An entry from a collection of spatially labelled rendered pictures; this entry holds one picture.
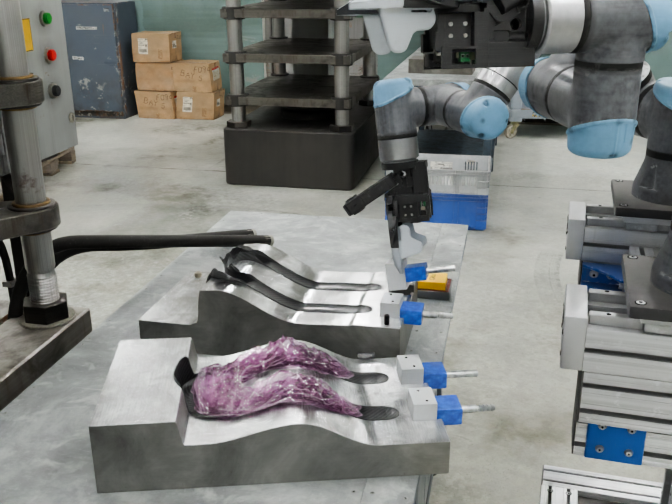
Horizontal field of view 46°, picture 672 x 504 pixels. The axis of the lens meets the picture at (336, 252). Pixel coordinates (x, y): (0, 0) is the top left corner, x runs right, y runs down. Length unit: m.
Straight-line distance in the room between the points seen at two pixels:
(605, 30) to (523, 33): 0.09
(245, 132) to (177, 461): 4.55
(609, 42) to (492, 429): 2.03
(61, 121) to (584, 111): 1.35
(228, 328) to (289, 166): 4.10
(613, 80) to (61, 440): 0.95
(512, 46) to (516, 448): 1.98
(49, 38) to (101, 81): 6.43
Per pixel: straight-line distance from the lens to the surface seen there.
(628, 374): 1.30
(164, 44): 8.17
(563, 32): 0.92
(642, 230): 1.74
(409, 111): 1.50
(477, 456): 2.68
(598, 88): 0.95
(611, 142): 0.97
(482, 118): 1.40
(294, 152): 5.52
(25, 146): 1.67
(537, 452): 2.73
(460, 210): 4.71
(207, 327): 1.51
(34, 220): 1.68
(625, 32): 0.95
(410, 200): 1.50
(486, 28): 0.88
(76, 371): 1.54
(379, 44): 0.92
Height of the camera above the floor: 1.50
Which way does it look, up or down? 20 degrees down
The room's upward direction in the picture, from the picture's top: straight up
